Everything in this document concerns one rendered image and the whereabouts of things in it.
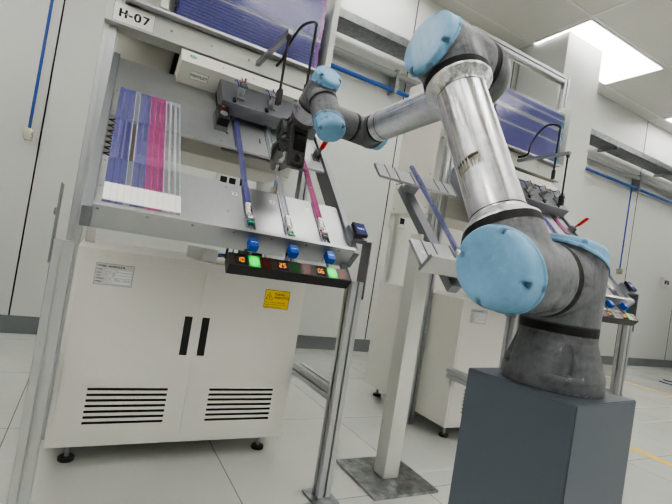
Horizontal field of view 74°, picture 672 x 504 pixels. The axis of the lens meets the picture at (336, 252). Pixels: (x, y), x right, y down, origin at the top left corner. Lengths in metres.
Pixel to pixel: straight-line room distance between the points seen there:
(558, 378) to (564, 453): 0.10
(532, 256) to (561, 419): 0.23
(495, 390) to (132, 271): 1.04
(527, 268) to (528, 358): 0.19
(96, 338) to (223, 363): 0.38
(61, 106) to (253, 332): 2.03
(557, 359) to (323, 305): 2.84
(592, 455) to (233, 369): 1.08
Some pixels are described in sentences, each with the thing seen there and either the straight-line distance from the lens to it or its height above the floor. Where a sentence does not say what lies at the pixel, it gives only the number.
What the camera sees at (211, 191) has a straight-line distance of 1.23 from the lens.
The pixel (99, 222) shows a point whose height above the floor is 0.69.
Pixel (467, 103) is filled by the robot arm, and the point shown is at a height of 0.97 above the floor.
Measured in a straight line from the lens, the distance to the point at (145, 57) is 1.84.
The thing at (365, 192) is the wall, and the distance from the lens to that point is 3.61.
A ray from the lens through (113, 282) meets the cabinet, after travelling 1.41.
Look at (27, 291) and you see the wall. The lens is 3.10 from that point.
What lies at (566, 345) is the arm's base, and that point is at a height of 0.62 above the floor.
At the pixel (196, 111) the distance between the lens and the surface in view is 1.53.
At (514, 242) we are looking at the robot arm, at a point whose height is 0.75.
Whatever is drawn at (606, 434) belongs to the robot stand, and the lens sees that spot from 0.79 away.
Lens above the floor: 0.69
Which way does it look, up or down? 1 degrees up
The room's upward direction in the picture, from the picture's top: 9 degrees clockwise
